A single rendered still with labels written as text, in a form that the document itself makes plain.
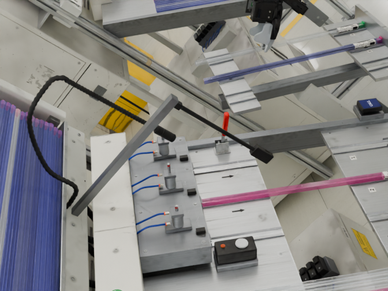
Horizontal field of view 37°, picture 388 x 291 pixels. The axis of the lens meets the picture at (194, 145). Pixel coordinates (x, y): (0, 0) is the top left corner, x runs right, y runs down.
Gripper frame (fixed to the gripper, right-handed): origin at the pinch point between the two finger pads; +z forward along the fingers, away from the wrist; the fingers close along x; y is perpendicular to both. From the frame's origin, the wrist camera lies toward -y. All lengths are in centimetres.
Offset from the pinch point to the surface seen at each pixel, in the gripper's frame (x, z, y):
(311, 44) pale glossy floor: -123, 53, -76
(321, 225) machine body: 34, 38, -12
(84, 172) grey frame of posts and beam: 41, 12, 54
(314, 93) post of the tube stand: 13.9, 7.7, -11.0
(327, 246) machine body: 41, 40, -11
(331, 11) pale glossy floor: -130, 36, -86
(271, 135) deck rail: 34.4, 8.0, 8.7
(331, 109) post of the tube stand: 13.9, 12.8, -17.4
